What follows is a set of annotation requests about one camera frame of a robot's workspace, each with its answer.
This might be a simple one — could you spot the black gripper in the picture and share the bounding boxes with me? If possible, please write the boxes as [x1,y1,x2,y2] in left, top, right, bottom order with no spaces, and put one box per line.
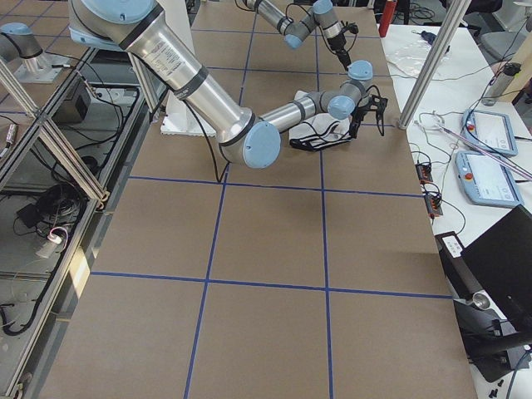
[348,95,388,139]
[326,21,358,70]

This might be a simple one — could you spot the grey cartoon print t-shirt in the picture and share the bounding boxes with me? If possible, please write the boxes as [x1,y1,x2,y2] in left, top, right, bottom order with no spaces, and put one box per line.
[288,95,356,152]

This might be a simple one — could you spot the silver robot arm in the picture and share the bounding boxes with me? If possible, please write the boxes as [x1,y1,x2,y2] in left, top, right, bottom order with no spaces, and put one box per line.
[69,1,387,169]
[242,0,359,71]

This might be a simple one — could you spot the clear plastic sheet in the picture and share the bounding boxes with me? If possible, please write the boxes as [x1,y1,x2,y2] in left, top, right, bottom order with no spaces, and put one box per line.
[384,38,452,78]

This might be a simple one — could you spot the red cylinder bottle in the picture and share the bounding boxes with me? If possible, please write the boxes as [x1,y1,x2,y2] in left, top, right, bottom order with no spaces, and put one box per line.
[378,0,397,37]

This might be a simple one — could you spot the far blue teach pendant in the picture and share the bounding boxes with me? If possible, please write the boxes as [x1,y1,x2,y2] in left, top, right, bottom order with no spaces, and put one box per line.
[461,109,518,156]

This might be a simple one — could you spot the blue teach pendant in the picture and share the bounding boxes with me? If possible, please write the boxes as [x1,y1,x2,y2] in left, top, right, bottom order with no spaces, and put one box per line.
[455,150,524,208]
[461,109,518,156]

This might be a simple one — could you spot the near blue teach pendant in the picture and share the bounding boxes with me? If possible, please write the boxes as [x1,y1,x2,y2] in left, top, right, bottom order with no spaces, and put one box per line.
[455,150,524,208]

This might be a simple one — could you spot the grey water bottle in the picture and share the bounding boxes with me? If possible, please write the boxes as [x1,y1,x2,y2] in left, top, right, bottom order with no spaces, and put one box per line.
[488,62,521,100]

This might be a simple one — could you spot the aluminium frame post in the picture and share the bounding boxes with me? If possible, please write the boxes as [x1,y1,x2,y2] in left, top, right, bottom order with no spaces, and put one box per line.
[397,0,471,130]

